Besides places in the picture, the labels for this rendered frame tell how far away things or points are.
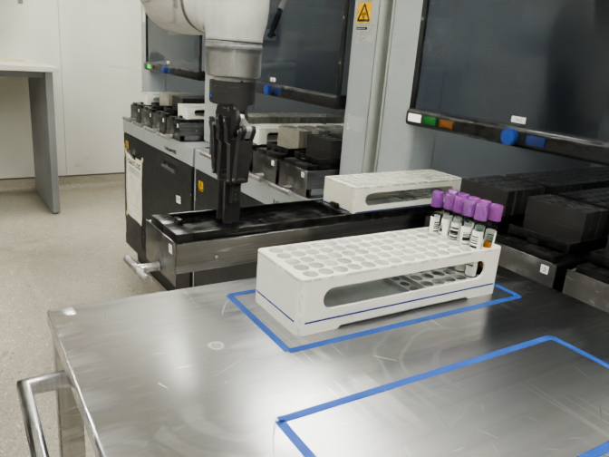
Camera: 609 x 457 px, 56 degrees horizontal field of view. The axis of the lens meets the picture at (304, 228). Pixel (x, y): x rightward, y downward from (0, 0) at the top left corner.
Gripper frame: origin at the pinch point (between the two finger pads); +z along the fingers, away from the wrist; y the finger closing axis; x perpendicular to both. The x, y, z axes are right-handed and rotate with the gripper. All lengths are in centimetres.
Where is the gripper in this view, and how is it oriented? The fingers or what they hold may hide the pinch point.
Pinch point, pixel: (228, 200)
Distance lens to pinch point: 98.9
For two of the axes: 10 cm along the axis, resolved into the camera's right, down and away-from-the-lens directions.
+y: -5.5, -2.9, 7.8
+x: -8.3, 1.0, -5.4
